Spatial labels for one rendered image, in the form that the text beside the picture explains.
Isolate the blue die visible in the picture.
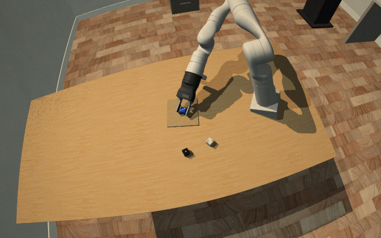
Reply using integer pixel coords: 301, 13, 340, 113
179, 107, 187, 115

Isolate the tan square mat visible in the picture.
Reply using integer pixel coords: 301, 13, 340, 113
167, 98, 198, 127

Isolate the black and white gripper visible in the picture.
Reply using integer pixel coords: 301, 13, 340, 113
176, 61, 207, 116

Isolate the black die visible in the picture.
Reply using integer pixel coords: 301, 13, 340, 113
182, 148, 190, 156

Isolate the white die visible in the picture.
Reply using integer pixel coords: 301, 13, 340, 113
206, 138, 214, 146

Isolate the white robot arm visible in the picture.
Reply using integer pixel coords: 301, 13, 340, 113
190, 0, 276, 107

